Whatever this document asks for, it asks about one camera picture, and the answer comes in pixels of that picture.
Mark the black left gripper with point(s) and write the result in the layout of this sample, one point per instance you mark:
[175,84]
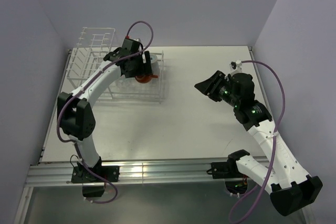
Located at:
[145,68]

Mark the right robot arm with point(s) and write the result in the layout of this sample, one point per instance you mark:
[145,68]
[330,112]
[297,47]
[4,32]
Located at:
[289,185]

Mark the orange and black cup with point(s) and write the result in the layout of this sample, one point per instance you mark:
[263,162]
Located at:
[146,78]

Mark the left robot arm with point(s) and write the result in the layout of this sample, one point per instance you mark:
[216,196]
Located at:
[75,117]

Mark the white wire dish rack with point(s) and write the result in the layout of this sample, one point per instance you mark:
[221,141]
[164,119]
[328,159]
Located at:
[93,44]

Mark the grey footed mug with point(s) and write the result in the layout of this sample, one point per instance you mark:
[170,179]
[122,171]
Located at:
[155,65]

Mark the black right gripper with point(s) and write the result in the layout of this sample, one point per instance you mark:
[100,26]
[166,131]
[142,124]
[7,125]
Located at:
[208,87]

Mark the clear glass cup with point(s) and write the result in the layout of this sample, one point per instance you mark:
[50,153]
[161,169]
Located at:
[126,85]

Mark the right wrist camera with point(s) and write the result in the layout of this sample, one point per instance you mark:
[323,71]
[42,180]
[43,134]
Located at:
[235,67]

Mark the aluminium mounting rail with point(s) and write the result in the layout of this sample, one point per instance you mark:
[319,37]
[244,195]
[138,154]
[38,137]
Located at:
[130,172]

